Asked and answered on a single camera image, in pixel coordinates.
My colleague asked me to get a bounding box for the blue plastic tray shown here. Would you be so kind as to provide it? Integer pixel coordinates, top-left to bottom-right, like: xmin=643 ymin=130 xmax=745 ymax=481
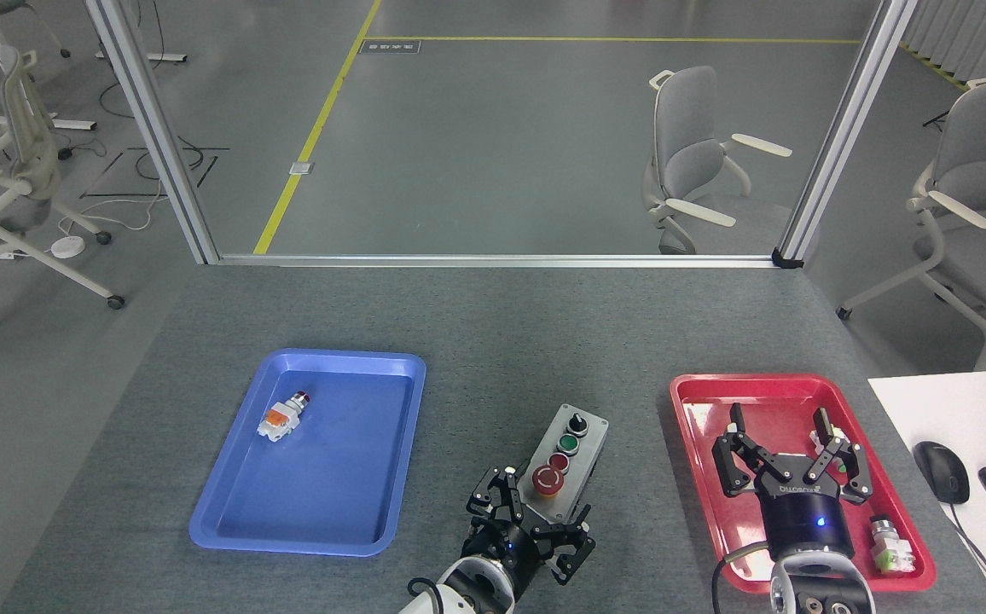
xmin=189 ymin=348 xmax=427 ymax=558

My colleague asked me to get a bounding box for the red plastic tray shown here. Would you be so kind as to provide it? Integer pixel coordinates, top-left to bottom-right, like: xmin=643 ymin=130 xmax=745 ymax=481
xmin=669 ymin=373 xmax=937 ymax=594

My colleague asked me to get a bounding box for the white ribbed partition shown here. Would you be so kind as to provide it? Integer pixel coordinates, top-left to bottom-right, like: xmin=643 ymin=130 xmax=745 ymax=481
xmin=898 ymin=0 xmax=986 ymax=82

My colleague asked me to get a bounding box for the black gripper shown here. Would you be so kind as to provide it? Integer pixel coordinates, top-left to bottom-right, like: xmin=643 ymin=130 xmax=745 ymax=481
xmin=711 ymin=403 xmax=874 ymax=565
xmin=461 ymin=466 xmax=597 ymax=591

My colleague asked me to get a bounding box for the silver aluminium post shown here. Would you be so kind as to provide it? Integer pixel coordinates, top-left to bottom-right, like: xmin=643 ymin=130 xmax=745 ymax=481
xmin=84 ymin=0 xmax=221 ymax=265
xmin=776 ymin=0 xmax=920 ymax=264

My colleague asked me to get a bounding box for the green white switch module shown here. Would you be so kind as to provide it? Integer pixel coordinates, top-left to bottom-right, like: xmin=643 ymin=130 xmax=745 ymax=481
xmin=809 ymin=426 xmax=854 ymax=475

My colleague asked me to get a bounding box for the orange white push button switch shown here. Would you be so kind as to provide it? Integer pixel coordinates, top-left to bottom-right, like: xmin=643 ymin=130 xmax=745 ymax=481
xmin=257 ymin=391 xmax=312 ymax=443

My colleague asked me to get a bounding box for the white side table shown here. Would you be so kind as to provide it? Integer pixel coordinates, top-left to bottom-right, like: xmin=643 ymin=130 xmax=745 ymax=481
xmin=867 ymin=368 xmax=986 ymax=614

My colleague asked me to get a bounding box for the grey control box with buttons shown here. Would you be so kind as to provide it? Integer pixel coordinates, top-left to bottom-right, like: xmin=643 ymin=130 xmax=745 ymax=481
xmin=516 ymin=403 xmax=610 ymax=525

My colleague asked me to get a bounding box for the black computer mouse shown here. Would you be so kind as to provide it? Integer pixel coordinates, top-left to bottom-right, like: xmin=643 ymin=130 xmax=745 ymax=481
xmin=913 ymin=441 xmax=971 ymax=505

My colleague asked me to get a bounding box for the green silver push button switch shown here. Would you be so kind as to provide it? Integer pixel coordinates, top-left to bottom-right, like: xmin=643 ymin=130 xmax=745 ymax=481
xmin=868 ymin=514 xmax=919 ymax=574

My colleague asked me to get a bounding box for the silver aluminium cross rail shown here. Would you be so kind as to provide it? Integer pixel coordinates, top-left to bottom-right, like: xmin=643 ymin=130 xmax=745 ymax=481
xmin=216 ymin=253 xmax=780 ymax=269

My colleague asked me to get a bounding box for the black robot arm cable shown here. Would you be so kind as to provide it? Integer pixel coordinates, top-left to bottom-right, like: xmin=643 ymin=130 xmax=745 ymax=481
xmin=710 ymin=542 xmax=772 ymax=614

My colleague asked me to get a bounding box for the white mesh office chair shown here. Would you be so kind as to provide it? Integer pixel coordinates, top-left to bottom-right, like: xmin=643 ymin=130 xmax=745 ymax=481
xmin=0 ymin=47 xmax=127 ymax=355

